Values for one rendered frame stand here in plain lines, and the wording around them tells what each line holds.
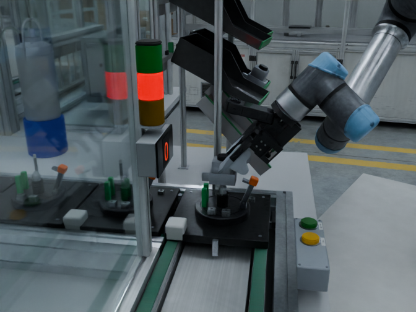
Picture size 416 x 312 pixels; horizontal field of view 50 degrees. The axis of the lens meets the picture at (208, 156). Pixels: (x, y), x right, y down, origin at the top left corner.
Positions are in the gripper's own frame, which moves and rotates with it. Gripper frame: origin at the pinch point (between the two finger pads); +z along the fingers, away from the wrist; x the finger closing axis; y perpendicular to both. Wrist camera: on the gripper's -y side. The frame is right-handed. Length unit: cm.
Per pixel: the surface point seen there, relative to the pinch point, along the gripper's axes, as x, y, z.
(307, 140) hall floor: 339, 109, 52
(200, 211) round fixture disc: -4.0, 4.1, 11.5
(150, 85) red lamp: -21.2, -23.4, -10.7
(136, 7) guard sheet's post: -19.2, -34.1, -19.2
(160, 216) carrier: -4.7, -2.1, 19.6
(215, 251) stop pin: -13.2, 11.1, 12.2
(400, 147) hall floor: 332, 177, -7
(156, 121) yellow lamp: -20.8, -18.4, -6.1
